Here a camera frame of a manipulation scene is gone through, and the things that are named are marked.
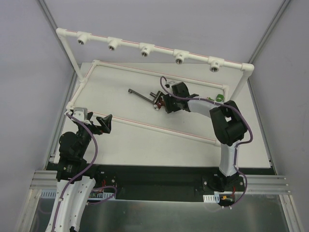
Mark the right white cable duct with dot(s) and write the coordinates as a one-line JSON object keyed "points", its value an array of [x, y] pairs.
{"points": [[219, 198]]}

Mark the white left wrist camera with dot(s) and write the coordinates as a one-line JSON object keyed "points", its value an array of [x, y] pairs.
{"points": [[73, 117]]}

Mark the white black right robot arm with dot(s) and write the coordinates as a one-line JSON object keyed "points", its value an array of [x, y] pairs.
{"points": [[227, 122]]}

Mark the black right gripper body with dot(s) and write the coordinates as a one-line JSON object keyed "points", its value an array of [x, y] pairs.
{"points": [[166, 101]]}

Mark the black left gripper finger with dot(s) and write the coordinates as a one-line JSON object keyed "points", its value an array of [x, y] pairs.
{"points": [[105, 123], [82, 114]]}

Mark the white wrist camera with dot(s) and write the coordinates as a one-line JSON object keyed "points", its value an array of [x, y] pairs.
{"points": [[73, 117], [169, 84]]}

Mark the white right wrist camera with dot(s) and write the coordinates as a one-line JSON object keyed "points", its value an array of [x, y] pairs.
{"points": [[169, 84]]}

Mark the grey metal long-spout faucet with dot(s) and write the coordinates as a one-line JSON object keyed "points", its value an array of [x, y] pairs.
{"points": [[156, 97]]}

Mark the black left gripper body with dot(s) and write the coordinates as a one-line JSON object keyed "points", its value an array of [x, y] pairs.
{"points": [[95, 124]]}

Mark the white PVC pipe frame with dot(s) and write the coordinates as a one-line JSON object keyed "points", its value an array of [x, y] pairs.
{"points": [[157, 129]]}

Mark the aluminium enclosure frame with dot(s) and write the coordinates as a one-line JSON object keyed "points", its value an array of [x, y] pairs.
{"points": [[159, 164]]}

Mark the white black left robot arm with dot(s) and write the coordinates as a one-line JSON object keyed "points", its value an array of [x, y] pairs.
{"points": [[76, 176]]}

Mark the green plastic faucet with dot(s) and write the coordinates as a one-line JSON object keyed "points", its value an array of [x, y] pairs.
{"points": [[218, 98]]}

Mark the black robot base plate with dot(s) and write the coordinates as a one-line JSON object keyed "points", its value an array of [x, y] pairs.
{"points": [[158, 183]]}

